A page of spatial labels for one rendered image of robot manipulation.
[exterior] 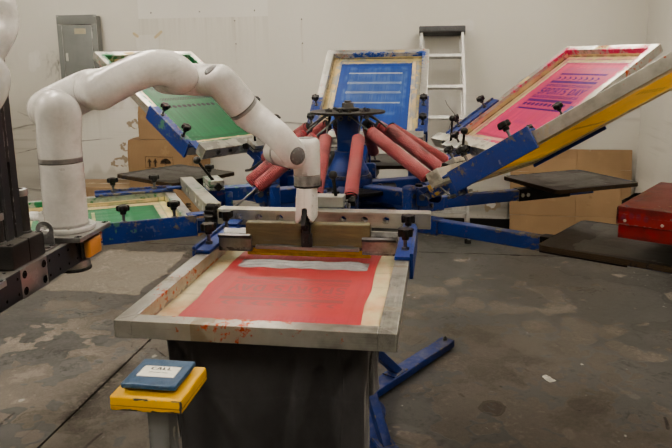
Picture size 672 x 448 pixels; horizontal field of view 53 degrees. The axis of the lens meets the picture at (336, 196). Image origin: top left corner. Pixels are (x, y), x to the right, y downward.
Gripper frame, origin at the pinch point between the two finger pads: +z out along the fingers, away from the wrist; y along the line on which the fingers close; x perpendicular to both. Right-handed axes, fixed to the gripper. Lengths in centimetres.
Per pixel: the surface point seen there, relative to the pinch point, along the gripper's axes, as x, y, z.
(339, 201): 4.8, -27.5, -4.8
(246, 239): -17.4, 2.8, 0.1
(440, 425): 38, -79, 102
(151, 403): -11, 83, 7
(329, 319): 13.3, 45.2, 5.8
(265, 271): -9.2, 13.7, 5.8
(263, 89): -121, -413, -22
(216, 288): -17.9, 28.5, 5.7
